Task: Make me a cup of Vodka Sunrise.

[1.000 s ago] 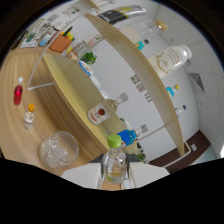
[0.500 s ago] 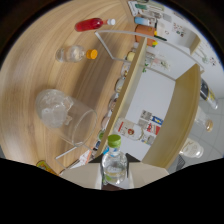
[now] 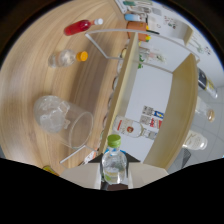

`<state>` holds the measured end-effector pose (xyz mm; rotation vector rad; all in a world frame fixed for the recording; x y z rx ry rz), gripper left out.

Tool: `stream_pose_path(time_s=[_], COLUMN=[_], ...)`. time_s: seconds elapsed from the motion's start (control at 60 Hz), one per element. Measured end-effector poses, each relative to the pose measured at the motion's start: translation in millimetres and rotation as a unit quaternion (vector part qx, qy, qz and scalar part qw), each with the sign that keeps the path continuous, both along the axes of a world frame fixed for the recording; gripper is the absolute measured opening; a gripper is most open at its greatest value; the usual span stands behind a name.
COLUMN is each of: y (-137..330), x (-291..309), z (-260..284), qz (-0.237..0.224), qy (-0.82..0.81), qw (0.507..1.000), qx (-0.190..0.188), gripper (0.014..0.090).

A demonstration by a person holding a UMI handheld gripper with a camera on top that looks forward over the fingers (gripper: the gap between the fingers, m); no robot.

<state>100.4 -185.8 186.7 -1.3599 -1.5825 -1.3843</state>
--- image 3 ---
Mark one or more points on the green potted plant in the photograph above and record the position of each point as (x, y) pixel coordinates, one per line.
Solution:
(142, 60)

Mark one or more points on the wooden wall shelf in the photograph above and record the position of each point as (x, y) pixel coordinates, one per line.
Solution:
(183, 31)

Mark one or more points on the two-tier wooden rack white frame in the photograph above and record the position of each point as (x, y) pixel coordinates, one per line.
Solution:
(128, 96)

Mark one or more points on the white and blue bottle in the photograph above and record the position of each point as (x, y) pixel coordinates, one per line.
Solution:
(135, 17)

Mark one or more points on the small red liquid bottle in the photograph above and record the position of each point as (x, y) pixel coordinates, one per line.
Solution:
(78, 27)

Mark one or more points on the glass jar with cork lid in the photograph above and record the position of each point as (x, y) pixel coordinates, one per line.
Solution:
(204, 109)

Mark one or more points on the clear glass cup with ice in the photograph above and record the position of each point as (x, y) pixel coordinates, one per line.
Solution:
(60, 120)

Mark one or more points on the small clear bottle orange cap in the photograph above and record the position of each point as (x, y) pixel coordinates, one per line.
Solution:
(65, 59)

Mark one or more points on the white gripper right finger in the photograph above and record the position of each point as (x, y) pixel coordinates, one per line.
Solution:
(146, 173)

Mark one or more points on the clear bottle green cap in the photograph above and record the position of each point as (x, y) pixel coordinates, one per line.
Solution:
(114, 163)

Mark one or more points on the white kitchen scale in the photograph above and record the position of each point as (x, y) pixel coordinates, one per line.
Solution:
(128, 5)

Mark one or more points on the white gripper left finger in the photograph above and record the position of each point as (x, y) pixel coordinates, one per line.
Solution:
(83, 175)

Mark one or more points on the wall poster group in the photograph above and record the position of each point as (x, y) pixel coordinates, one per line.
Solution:
(151, 116)

